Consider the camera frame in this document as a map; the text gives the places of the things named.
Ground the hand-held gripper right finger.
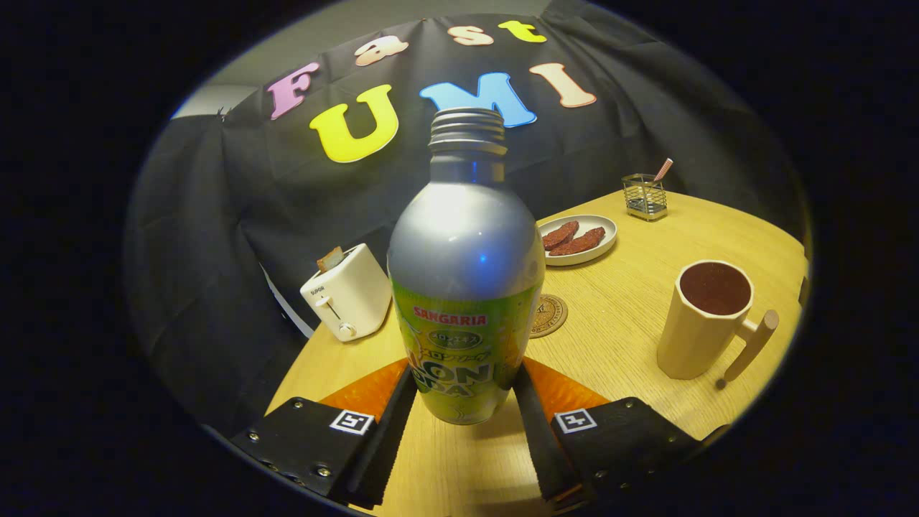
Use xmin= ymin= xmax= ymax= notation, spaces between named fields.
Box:
xmin=511 ymin=357 xmax=729 ymax=512

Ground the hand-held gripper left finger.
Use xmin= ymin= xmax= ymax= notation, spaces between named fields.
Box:
xmin=228 ymin=357 xmax=419 ymax=511

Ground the round brown coaster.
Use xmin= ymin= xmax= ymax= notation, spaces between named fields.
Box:
xmin=530 ymin=294 xmax=569 ymax=339

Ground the cream cup with wooden handle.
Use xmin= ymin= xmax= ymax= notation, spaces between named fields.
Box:
xmin=656 ymin=259 xmax=780 ymax=391

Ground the silver green juice bottle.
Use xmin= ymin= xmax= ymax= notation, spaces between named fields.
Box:
xmin=387 ymin=107 xmax=546 ymax=426

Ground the wooden table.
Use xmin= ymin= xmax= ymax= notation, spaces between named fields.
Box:
xmin=266 ymin=188 xmax=808 ymax=517

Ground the white toaster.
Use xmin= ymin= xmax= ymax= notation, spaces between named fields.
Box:
xmin=300 ymin=243 xmax=393 ymax=343

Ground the reddish brown sausage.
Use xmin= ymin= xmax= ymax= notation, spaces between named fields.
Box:
xmin=549 ymin=227 xmax=606 ymax=257
xmin=541 ymin=220 xmax=580 ymax=251

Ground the white round plate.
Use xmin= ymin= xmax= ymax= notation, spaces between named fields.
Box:
xmin=537 ymin=214 xmax=618 ymax=267

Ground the wire mesh holder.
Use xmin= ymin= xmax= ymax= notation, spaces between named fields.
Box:
xmin=622 ymin=173 xmax=668 ymax=222

